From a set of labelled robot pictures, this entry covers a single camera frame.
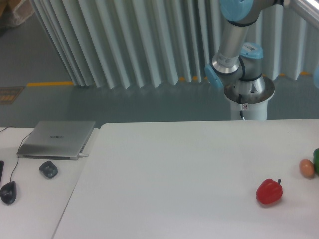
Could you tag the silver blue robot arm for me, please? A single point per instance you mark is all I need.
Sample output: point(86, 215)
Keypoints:
point(240, 15)

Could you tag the white laptop plug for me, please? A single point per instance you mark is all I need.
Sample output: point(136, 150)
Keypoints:
point(83, 155)

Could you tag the white folding partition screen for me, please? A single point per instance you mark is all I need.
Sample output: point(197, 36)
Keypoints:
point(135, 42)

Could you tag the silver closed laptop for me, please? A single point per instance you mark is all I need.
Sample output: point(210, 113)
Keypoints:
point(57, 140)

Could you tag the black earbuds case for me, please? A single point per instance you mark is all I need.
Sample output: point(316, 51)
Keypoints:
point(48, 169)

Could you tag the red bell pepper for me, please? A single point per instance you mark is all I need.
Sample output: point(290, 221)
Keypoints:
point(269, 191)

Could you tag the brown floor sign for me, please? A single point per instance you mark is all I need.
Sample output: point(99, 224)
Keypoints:
point(9, 94)

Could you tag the brown egg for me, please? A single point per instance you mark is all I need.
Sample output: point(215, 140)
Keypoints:
point(306, 168)

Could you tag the green vegetable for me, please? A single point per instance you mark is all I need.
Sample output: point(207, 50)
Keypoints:
point(316, 160)

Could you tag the black keyboard edge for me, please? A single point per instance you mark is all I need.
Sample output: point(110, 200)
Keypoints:
point(1, 169)

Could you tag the black computer mouse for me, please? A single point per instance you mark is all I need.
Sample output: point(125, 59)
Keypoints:
point(8, 193)

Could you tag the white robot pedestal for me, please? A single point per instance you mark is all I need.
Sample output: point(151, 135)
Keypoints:
point(249, 100)

